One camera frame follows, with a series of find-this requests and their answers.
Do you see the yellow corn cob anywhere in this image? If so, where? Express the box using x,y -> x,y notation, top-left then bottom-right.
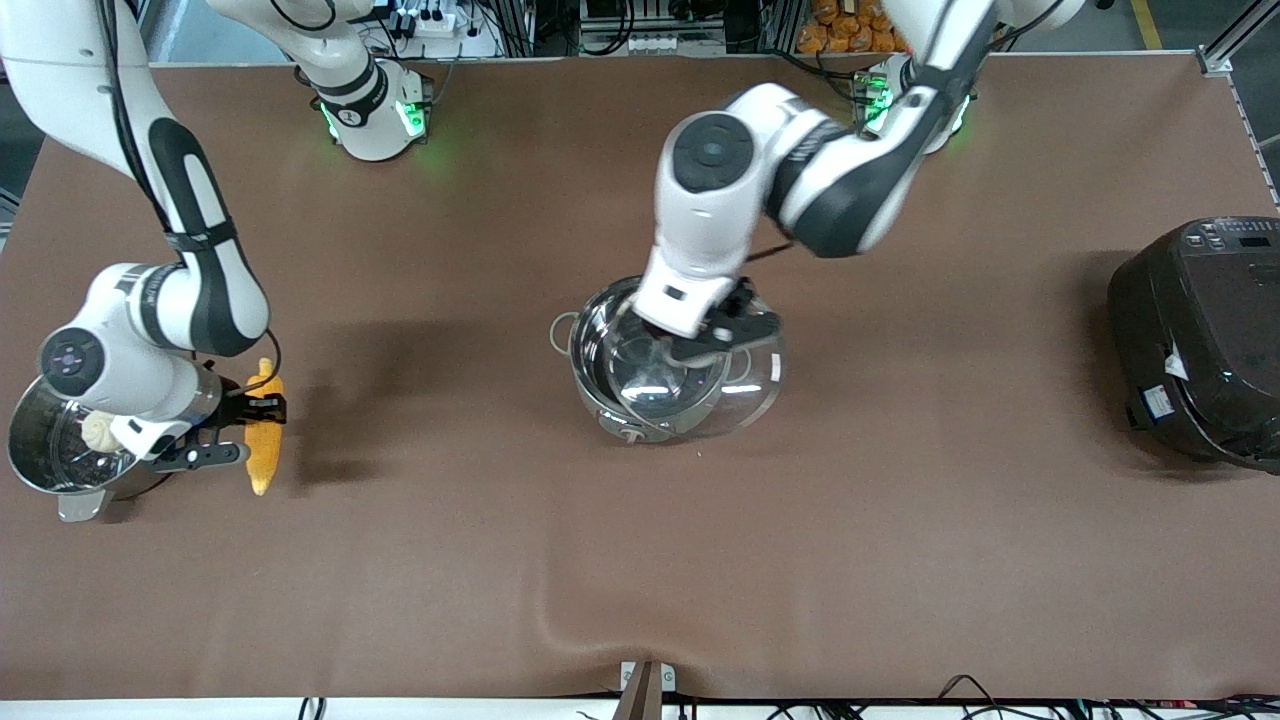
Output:
246,357 -> 286,497

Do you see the glass pot lid with knob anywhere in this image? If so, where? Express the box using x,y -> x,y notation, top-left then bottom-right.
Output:
578,296 -> 788,442

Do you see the steel steamer pot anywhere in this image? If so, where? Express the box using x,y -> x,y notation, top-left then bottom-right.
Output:
6,362 -> 223,524

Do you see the steel electric cooking pot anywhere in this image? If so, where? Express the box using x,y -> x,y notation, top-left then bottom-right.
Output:
549,276 -> 753,447

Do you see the brown table mat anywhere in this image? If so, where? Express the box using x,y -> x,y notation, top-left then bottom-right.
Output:
0,52 -> 1280,701

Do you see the bag of orange buns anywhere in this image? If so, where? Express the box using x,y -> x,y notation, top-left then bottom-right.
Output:
797,0 -> 911,55

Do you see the black rice cooker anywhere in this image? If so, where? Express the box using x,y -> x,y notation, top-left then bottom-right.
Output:
1106,216 -> 1280,475

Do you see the metal table edge bracket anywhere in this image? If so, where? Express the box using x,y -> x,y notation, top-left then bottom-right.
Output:
612,659 -> 678,720

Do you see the black cable loop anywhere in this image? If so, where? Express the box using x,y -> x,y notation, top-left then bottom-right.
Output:
935,674 -> 1061,720

